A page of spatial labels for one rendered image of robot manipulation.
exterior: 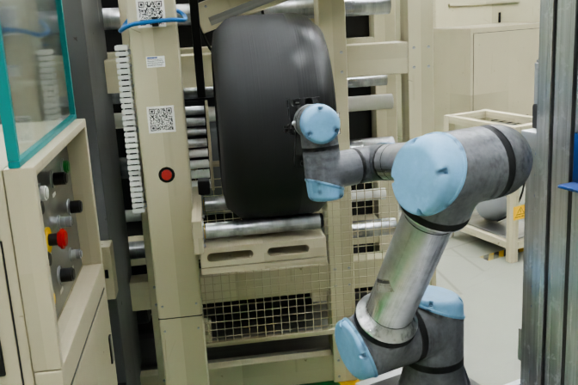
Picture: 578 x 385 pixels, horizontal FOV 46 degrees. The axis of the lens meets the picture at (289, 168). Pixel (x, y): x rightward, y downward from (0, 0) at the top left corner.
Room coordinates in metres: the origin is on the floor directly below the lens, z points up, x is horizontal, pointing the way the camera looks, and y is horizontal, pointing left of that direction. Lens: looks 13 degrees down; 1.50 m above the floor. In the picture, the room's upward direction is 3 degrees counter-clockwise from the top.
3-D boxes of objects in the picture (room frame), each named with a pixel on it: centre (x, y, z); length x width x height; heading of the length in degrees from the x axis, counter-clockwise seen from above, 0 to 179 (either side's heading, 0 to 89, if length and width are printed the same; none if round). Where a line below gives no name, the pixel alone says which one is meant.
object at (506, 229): (4.05, -1.27, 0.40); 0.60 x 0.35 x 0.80; 26
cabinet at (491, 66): (6.46, -1.92, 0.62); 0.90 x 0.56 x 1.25; 116
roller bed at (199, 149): (2.36, 0.37, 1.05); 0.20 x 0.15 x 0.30; 97
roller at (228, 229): (1.87, 0.08, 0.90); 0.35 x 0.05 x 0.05; 97
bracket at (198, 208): (1.99, 0.28, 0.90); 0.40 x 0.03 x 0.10; 7
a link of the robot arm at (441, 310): (1.24, -0.26, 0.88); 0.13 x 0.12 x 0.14; 117
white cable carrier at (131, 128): (1.92, 0.44, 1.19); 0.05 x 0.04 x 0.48; 7
